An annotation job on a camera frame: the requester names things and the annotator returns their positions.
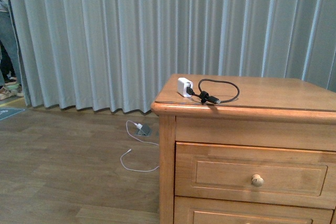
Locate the round wooden drawer knob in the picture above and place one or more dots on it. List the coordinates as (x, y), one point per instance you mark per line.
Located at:
(257, 180)

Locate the grey pleated curtain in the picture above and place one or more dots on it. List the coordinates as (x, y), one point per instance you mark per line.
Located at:
(118, 54)

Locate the open metal floor socket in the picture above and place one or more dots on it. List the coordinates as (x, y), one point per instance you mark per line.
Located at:
(144, 130)

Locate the person in jeans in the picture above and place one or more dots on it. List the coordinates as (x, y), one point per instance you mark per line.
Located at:
(8, 39)

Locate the wooden drawer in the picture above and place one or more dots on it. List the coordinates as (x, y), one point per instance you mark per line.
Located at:
(291, 177)
(196, 210)

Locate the white charger adapter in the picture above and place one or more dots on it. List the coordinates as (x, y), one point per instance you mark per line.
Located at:
(182, 85)

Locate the wooden nightstand cabinet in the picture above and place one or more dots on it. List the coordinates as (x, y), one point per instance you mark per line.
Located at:
(257, 112)

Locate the grey floor sign mat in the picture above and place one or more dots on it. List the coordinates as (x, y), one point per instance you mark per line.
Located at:
(8, 112)

